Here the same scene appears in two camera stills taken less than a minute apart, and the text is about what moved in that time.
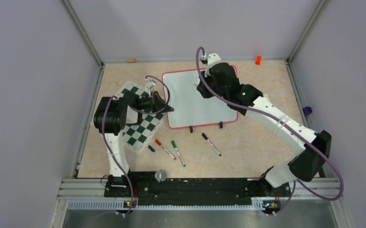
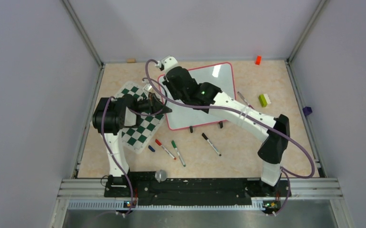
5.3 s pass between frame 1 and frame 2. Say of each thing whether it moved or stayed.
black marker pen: stayed
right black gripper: moved
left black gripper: stayed
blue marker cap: stayed
